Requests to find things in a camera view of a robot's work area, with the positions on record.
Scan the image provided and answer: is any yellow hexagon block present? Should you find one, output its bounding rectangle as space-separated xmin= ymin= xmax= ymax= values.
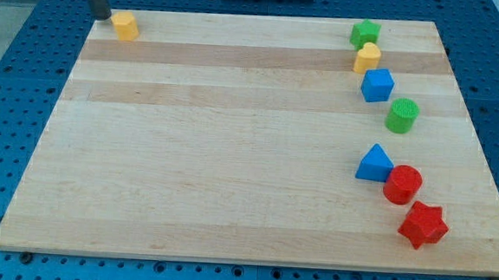
xmin=111 ymin=11 xmax=139 ymax=42

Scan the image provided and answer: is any green star block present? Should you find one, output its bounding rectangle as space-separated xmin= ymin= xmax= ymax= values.
xmin=349 ymin=19 xmax=381 ymax=50

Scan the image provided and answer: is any yellow heart block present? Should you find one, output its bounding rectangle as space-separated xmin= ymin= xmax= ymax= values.
xmin=353 ymin=42 xmax=381 ymax=74

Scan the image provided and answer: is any wooden board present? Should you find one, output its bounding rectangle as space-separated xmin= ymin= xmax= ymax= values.
xmin=0 ymin=10 xmax=499 ymax=277

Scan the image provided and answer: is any blue cube block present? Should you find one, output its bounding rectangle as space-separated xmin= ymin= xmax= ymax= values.
xmin=360 ymin=68 xmax=394 ymax=102

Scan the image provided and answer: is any green cylinder block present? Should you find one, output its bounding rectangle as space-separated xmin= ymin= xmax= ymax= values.
xmin=385 ymin=98 xmax=420 ymax=133

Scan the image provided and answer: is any blue triangle block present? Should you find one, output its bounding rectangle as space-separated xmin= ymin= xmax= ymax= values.
xmin=355 ymin=143 xmax=394 ymax=182

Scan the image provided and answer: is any red cylinder block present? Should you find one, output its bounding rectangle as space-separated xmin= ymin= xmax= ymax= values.
xmin=383 ymin=165 xmax=423 ymax=205

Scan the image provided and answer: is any red star block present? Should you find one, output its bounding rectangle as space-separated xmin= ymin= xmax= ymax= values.
xmin=398 ymin=200 xmax=449 ymax=250

